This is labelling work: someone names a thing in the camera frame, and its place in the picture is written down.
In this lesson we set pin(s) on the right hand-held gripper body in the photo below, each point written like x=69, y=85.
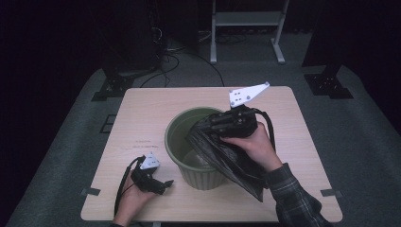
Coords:
x=244, y=124

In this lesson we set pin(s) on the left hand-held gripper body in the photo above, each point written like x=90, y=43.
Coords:
x=146, y=181

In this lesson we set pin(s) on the green plastic trash bin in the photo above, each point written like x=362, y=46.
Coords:
x=201, y=180

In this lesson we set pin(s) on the black plastic garbage bag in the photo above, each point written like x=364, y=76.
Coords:
x=233, y=164

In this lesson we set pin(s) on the person's left hand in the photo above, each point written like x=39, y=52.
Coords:
x=130, y=201

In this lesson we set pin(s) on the person's right hand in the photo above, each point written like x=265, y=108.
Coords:
x=258, y=151

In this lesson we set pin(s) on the grey tape strip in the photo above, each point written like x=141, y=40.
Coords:
x=331, y=193
x=91, y=191

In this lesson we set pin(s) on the dark equipment cabinet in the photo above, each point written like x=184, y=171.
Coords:
x=135, y=38

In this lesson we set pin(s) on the black stand base plate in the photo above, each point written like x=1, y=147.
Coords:
x=113, y=85
x=327, y=85

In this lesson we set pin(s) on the white metal stand frame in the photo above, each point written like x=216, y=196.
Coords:
x=247, y=18

